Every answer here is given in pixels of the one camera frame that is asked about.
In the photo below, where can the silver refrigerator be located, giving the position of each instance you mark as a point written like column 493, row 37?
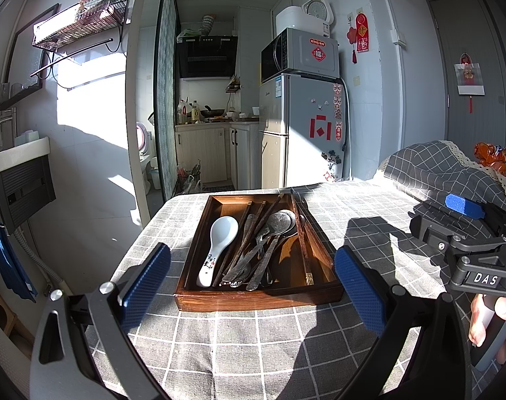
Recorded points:
column 299, row 133

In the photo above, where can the orange snack packet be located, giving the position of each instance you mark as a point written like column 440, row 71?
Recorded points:
column 492, row 156

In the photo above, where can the black washbasin cabinet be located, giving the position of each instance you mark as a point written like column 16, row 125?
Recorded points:
column 24, row 191

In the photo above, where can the metal spoon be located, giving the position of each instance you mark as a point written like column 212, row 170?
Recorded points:
column 294, row 223
column 278, row 221

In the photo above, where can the silver microwave oven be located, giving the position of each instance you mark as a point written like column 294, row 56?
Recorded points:
column 307, row 54

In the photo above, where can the pink toilet lid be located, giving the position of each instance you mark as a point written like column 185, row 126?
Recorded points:
column 141, row 137

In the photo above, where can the person's right hand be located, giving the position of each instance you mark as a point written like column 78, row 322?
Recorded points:
column 480, row 321

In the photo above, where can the grey checked chair cover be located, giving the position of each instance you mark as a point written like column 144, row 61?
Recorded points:
column 436, row 166

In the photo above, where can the brown wooden chopstick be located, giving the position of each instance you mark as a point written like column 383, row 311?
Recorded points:
column 303, row 241
column 259, row 214
column 271, row 210

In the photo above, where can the dark metal utensil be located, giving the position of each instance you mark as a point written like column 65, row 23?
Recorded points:
column 253, row 250

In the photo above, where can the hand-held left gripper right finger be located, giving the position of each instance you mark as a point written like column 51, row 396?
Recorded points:
column 359, row 296

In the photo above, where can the clear toothbrush cups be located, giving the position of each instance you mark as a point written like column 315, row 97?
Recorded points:
column 3, row 91

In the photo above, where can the grey door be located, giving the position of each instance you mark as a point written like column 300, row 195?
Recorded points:
column 444, row 91

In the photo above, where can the white waste bin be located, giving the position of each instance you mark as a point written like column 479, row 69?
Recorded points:
column 155, row 179

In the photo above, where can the metal faucet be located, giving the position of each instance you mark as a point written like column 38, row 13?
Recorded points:
column 14, row 133

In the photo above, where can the black range hood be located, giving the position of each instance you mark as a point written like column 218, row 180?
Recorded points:
column 207, row 58

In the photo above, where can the white rice cooker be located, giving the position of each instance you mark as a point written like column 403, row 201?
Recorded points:
column 294, row 18

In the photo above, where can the black towel bar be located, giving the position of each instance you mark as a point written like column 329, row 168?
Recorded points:
column 69, row 52

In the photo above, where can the cooking oil bottle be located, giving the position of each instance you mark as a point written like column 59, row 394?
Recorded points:
column 182, row 112

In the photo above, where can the paper bag with red ornament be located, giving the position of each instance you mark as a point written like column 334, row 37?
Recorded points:
column 469, row 79

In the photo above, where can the white washbasin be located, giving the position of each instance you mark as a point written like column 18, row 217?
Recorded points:
column 15, row 154

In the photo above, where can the wooden tray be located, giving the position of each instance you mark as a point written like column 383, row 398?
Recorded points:
column 257, row 300

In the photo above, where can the black spice rack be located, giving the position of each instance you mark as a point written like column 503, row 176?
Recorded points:
column 233, row 85

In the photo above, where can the white toilet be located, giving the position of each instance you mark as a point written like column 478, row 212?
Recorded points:
column 146, row 171

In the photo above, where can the grey checked tablecloth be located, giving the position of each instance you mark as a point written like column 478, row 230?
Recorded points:
column 257, row 341

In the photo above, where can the white wall switch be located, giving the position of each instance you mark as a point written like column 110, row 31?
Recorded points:
column 397, row 36

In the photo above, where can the black wok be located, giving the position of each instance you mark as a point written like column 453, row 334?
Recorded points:
column 213, row 112

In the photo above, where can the white ceramic spoon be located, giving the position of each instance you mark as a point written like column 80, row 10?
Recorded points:
column 224, row 229

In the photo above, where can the black framed mirror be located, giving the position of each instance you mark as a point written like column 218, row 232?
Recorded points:
column 28, row 50

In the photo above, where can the cream kitchen cabinet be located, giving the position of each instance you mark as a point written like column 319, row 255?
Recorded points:
column 203, row 150

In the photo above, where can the dark chopstick with gold cap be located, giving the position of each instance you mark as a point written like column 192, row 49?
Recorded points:
column 245, row 225

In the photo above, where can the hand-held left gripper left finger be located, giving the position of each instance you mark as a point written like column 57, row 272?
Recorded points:
column 146, row 287

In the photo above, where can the plastic bag of vegetables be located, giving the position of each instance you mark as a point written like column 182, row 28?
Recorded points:
column 190, row 185

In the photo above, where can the dark striped floor mat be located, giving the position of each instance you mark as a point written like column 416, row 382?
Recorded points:
column 219, row 185

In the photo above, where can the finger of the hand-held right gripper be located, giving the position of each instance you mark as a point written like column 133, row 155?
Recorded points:
column 465, row 207
column 428, row 229

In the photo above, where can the red wall charm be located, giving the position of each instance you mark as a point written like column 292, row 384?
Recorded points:
column 362, row 33

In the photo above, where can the patterned glass sliding door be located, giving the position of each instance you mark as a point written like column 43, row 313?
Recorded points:
column 167, row 91

